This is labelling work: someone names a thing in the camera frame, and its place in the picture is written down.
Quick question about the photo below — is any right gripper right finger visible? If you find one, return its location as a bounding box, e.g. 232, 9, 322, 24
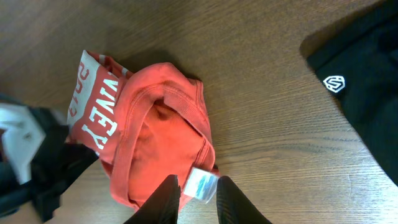
216, 176, 271, 224

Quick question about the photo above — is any black garment at right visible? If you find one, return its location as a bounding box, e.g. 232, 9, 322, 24
306, 0, 397, 183

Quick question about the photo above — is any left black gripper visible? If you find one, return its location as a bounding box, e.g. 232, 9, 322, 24
30, 108, 98, 222

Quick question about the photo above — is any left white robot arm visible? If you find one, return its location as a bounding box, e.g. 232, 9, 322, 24
1, 94, 98, 222

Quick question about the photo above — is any red polo shirt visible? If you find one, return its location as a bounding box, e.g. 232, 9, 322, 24
67, 50, 219, 210

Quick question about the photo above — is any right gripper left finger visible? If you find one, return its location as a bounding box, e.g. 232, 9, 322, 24
124, 175, 181, 224

